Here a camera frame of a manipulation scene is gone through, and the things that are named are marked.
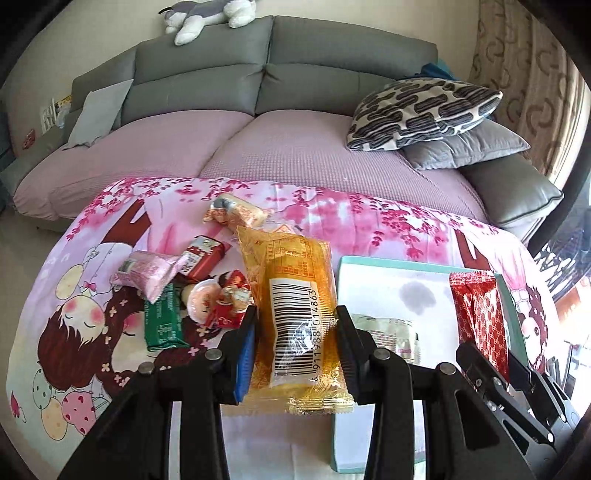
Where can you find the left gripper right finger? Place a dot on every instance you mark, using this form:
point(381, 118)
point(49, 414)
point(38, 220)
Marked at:
point(354, 357)

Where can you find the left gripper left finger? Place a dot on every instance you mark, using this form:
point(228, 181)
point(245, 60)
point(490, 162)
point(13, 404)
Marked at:
point(246, 353)

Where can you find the red cartoon candy pack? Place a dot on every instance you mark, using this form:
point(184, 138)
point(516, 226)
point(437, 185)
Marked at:
point(230, 303)

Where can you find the white cream snack sachet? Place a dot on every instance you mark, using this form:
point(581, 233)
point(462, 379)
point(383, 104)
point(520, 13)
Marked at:
point(397, 335)

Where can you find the yellow cake snack pack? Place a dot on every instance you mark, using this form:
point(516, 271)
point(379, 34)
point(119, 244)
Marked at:
point(297, 368)

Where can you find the clear pack yellow bun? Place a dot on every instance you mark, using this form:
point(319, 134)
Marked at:
point(199, 299)

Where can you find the green snack bar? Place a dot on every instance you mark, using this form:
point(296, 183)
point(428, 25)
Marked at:
point(162, 321)

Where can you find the red patterned snack bar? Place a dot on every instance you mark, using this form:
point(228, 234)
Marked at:
point(480, 316)

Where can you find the red small snack pack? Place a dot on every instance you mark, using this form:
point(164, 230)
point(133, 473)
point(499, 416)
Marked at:
point(200, 258)

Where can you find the pink snack pack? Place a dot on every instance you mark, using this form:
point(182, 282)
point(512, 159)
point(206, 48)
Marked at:
point(147, 272)

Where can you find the teal cardboard tray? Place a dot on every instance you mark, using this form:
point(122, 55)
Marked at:
point(409, 309)

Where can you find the gold wrapped candy pack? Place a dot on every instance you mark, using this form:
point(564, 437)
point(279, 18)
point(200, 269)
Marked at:
point(231, 211)

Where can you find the pink cartoon tablecloth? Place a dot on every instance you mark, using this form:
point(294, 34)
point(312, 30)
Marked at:
point(80, 339)

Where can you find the pink sofa cover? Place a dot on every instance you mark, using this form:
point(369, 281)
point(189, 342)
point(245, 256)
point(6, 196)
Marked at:
point(297, 147)

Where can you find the grey pillow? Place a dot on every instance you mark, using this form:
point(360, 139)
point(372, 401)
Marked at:
point(487, 141)

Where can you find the black white patterned pillow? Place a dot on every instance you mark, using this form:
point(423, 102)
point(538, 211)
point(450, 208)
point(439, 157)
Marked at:
point(416, 110)

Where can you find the light grey small cushion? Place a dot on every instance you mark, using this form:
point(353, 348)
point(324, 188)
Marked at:
point(96, 117)

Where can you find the grey green sofa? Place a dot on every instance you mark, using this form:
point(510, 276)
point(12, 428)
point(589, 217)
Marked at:
point(289, 63)

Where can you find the blue cloth behind pillows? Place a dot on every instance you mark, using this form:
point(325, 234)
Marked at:
point(436, 70)

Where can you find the grey white plush dog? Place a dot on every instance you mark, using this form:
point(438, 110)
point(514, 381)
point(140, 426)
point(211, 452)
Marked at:
point(187, 19)

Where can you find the patterned beige curtain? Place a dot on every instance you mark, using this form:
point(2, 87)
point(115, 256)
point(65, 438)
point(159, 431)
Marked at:
point(546, 99)

